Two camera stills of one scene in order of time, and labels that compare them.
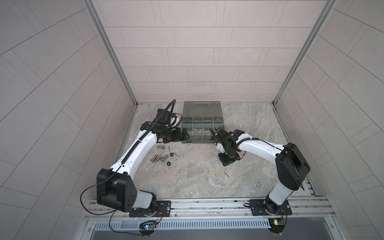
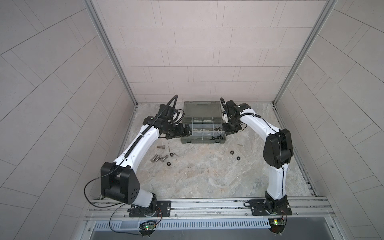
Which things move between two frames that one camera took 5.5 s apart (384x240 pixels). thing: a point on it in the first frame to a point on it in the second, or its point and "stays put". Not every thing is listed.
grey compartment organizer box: [199, 118] stays put
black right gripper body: [227, 156] to [231, 126]
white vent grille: [183, 224] stays put
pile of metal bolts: [156, 158] stays put
